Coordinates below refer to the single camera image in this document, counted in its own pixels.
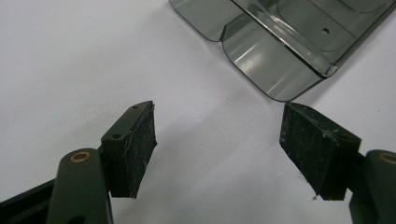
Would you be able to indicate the transparent grey compartment box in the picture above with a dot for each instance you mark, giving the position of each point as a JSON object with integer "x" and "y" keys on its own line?
{"x": 267, "y": 59}

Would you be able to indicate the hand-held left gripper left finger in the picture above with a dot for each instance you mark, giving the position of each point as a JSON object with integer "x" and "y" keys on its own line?
{"x": 130, "y": 155}

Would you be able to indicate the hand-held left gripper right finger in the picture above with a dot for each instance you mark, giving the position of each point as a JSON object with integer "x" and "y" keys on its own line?
{"x": 317, "y": 149}

